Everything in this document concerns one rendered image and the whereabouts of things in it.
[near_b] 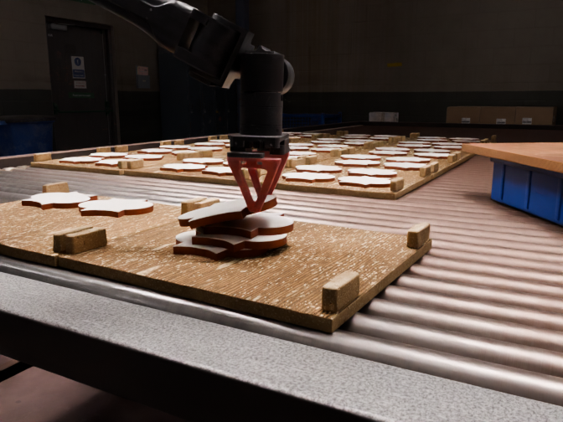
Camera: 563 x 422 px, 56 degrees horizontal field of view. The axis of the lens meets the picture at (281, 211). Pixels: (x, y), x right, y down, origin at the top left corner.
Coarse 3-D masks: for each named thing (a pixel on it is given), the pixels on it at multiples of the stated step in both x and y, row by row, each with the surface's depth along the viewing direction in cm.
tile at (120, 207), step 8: (96, 200) 104; (104, 200) 104; (112, 200) 104; (120, 200) 104; (128, 200) 104; (136, 200) 104; (144, 200) 104; (80, 208) 98; (88, 208) 96; (96, 208) 96; (104, 208) 96; (112, 208) 96; (120, 208) 96; (128, 208) 96; (136, 208) 96; (144, 208) 98; (152, 208) 100; (112, 216) 95; (120, 216) 95
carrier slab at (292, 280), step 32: (320, 224) 89; (64, 256) 71; (96, 256) 71; (128, 256) 71; (160, 256) 71; (192, 256) 71; (256, 256) 71; (288, 256) 71; (320, 256) 71; (352, 256) 71; (384, 256) 71; (416, 256) 74; (160, 288) 62; (192, 288) 60; (224, 288) 59; (256, 288) 59; (288, 288) 59; (320, 288) 59; (384, 288) 63; (288, 320) 54; (320, 320) 52
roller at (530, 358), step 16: (80, 272) 73; (352, 320) 55; (368, 320) 55; (384, 320) 55; (384, 336) 53; (400, 336) 53; (416, 336) 52; (432, 336) 52; (448, 336) 51; (464, 336) 51; (448, 352) 50; (464, 352) 50; (480, 352) 49; (496, 352) 49; (512, 352) 48; (528, 352) 48; (544, 352) 48; (528, 368) 47; (544, 368) 47; (560, 368) 46
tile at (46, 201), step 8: (72, 192) 114; (24, 200) 105; (32, 200) 104; (40, 200) 104; (48, 200) 104; (56, 200) 104; (64, 200) 104; (72, 200) 104; (80, 200) 104; (88, 200) 105; (48, 208) 102
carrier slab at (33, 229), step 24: (0, 216) 96; (24, 216) 96; (48, 216) 96; (72, 216) 96; (96, 216) 96; (144, 216) 96; (168, 216) 96; (0, 240) 79; (24, 240) 79; (48, 240) 79; (48, 264) 72
